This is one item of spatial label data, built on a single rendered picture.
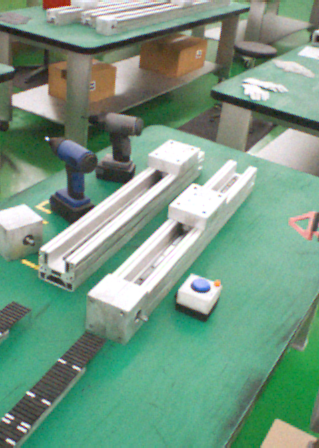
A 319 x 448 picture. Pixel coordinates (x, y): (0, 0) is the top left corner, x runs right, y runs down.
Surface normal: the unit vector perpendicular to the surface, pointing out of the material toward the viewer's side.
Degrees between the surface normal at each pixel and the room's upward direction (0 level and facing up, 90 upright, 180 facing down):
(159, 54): 89
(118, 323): 90
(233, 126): 90
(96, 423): 0
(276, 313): 0
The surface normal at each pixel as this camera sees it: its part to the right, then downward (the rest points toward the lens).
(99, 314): -0.44, 0.42
